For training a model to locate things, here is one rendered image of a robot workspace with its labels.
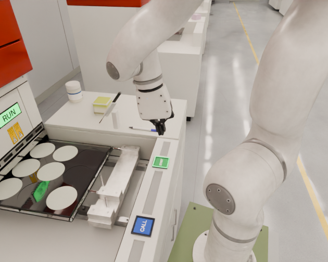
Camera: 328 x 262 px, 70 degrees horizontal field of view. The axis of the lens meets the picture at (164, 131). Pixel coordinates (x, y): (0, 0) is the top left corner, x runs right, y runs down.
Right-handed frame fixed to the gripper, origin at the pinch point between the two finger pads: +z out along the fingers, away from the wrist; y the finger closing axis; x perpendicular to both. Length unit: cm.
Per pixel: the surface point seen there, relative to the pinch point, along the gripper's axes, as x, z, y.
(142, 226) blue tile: -26.6, 14.6, -3.0
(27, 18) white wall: 212, -29, -205
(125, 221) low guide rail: -19.0, 24.1, -13.7
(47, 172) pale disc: -7.3, 12.5, -46.8
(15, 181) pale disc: -14, 11, -56
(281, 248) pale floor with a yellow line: 32, 124, 52
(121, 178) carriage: -3.2, 20.0, -19.4
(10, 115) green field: 1, -9, -57
